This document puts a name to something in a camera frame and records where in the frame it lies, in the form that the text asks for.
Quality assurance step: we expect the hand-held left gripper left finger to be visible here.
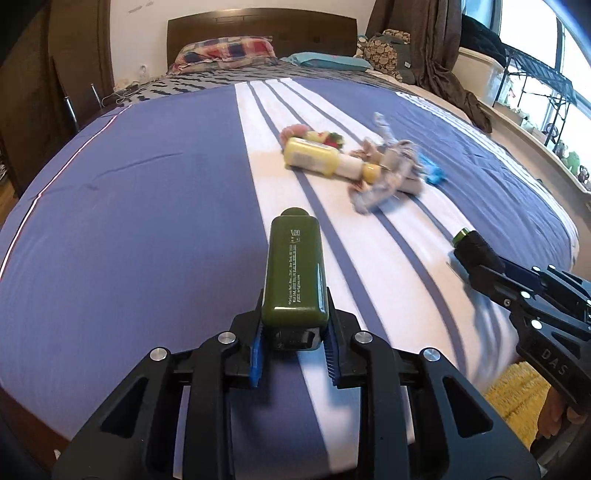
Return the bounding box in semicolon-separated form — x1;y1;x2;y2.
52;288;267;480

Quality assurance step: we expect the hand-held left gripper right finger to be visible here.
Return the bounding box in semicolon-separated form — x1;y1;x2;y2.
324;286;541;480

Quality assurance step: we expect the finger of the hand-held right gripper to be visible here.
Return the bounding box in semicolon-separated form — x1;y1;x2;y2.
468;265;532;315
496;258;552;289

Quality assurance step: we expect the black tube with green cap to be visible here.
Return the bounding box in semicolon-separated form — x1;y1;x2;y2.
451;228;506;276

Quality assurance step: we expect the dark green plastic bottle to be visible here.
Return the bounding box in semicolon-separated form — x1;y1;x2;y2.
261;208;329;352

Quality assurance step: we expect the blue snack packet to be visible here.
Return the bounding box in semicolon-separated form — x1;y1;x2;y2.
418;154;445;185

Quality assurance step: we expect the grey plastic wrapper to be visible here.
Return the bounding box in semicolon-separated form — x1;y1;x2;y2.
348;112;423;215

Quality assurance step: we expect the yellow plastic bottle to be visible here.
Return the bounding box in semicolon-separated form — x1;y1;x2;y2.
283;137;382;183

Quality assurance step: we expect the colourful pipe cleaner bundle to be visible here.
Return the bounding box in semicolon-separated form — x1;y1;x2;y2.
280;124;346;151

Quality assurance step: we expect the person's right hand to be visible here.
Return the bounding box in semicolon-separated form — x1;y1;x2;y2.
536;388;588;444

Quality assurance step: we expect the blue white striped blanket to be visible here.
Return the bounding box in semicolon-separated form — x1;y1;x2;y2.
0;76;580;467

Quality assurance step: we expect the black metal rack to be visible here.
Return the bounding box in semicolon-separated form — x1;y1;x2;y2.
492;44;580;148

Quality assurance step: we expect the white storage box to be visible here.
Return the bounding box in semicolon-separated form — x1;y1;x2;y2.
459;46;504;103

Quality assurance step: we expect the brown curtain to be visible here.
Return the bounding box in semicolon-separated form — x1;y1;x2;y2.
367;0;492;132

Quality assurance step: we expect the black jacket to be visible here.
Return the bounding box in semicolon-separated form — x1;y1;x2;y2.
462;14;509;70

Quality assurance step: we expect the brown patterned backpack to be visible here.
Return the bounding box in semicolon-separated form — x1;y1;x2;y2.
355;30;419;84

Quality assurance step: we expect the grey patterned bed sheet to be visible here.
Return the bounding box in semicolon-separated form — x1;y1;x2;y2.
122;62;416;104

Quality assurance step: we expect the teal pillow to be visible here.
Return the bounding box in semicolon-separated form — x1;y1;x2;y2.
279;52;374;72

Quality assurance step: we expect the plaid pillow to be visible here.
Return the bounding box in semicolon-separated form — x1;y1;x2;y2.
168;38;278;75

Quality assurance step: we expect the dark wooden headboard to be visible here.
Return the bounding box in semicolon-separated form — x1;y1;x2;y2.
166;17;358;75

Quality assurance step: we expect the dark wooden wardrobe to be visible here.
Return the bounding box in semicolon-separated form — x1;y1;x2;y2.
0;0;114;195

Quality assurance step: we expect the metal frame chair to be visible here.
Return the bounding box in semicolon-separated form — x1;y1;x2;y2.
48;55;105;134

